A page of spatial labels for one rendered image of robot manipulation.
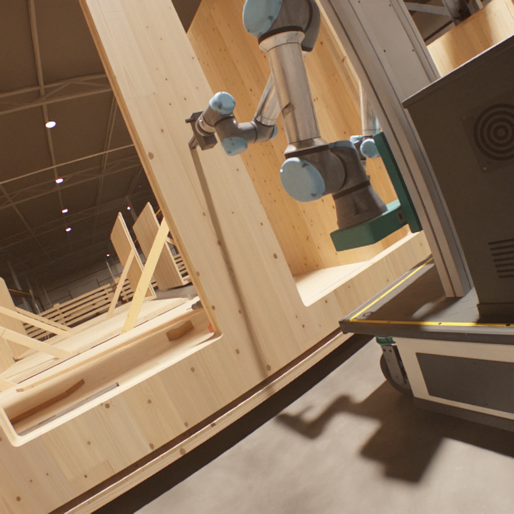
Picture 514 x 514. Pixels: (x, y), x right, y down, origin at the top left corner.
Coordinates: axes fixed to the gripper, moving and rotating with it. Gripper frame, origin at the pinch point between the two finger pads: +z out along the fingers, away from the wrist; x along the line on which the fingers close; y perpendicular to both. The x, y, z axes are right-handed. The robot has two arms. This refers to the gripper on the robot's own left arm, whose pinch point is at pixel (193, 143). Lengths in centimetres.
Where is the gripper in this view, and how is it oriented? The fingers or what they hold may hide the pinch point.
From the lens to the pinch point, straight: 134.3
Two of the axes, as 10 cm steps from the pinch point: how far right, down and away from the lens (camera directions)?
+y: -7.9, 3.7, -4.8
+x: 4.0, 9.2, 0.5
